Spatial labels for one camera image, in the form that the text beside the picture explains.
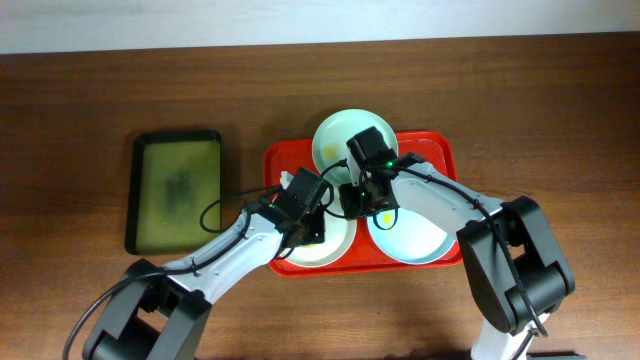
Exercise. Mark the red plastic tray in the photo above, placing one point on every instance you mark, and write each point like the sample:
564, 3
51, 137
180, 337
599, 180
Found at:
363, 255

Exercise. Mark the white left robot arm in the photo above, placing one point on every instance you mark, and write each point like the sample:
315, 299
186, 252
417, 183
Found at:
161, 312

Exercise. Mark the light blue plate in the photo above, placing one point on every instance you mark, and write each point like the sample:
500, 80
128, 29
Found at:
408, 237

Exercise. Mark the mint green plate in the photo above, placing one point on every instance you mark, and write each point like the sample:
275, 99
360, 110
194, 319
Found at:
329, 144

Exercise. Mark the cream white plate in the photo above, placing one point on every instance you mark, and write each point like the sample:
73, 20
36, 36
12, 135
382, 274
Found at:
339, 234

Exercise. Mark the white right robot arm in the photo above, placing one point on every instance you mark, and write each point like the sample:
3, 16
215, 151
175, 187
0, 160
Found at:
517, 273

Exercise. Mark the black tray with soapy water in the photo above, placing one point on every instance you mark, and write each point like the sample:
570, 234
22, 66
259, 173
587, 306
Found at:
174, 176

